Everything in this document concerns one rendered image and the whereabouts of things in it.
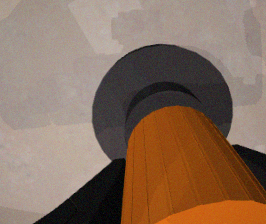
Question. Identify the orange cylindrical knob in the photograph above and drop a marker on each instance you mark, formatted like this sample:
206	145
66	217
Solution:
180	169

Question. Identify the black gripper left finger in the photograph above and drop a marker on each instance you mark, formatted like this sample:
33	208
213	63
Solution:
99	201

